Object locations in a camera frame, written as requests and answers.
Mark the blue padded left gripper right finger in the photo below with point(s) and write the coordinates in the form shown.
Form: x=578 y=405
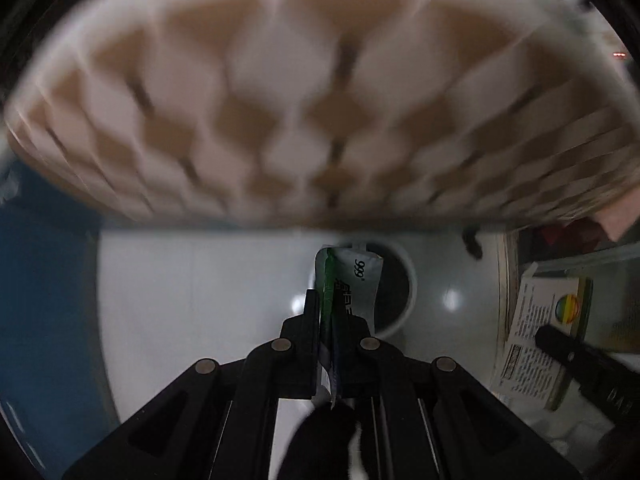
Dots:
x=357 y=358

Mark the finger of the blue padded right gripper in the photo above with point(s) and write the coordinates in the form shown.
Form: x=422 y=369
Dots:
x=609 y=385

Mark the checkered pink brown tablecloth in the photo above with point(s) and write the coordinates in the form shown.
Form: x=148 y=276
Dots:
x=333 y=112

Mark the green white sachet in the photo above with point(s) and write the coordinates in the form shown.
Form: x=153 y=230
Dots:
x=325 y=267

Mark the white round trash bin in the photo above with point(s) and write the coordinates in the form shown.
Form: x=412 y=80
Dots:
x=381 y=284

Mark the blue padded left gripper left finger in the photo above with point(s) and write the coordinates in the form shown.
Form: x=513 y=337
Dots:
x=299 y=370

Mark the printed booklet on floor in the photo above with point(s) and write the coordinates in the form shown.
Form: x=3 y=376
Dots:
x=549 y=310

